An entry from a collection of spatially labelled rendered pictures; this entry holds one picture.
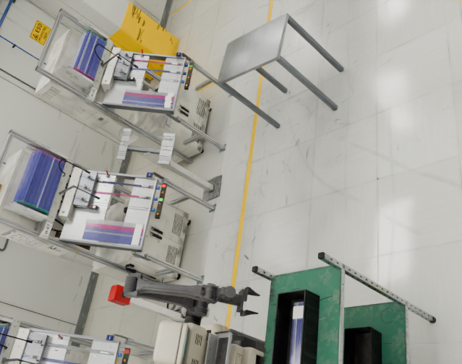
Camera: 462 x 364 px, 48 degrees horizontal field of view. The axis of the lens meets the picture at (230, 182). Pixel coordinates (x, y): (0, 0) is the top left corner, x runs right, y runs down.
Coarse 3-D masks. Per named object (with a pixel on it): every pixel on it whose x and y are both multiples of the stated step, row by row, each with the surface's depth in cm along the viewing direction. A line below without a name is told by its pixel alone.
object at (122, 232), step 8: (88, 224) 442; (96, 224) 442; (104, 224) 442; (112, 224) 442; (120, 224) 442; (128, 224) 442; (136, 224) 441; (88, 232) 439; (96, 232) 438; (104, 232) 438; (112, 232) 438; (120, 232) 438; (128, 232) 438; (136, 232) 438; (104, 240) 434; (112, 240) 434; (120, 240) 434; (128, 240) 434; (136, 240) 434
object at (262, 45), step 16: (288, 16) 414; (256, 32) 434; (272, 32) 416; (304, 32) 426; (240, 48) 442; (256, 48) 423; (272, 48) 405; (320, 48) 438; (224, 64) 450; (240, 64) 430; (256, 64) 412; (288, 64) 404; (336, 64) 451; (224, 80) 438; (272, 80) 492; (304, 80) 415; (240, 96) 457; (320, 96) 429; (256, 112) 472
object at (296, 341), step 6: (294, 306) 250; (300, 306) 247; (294, 312) 248; (300, 312) 246; (294, 318) 246; (300, 318) 244; (294, 324) 245; (300, 324) 242; (294, 330) 243; (300, 330) 241; (294, 336) 242; (300, 336) 240; (294, 342) 240; (300, 342) 238; (294, 348) 239; (300, 348) 236; (294, 354) 237; (294, 360) 236
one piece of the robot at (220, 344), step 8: (208, 336) 268; (216, 336) 271; (224, 336) 269; (232, 336) 269; (240, 336) 274; (208, 344) 266; (216, 344) 269; (224, 344) 266; (208, 352) 264; (216, 352) 268; (224, 352) 264; (208, 360) 263; (216, 360) 265; (224, 360) 261
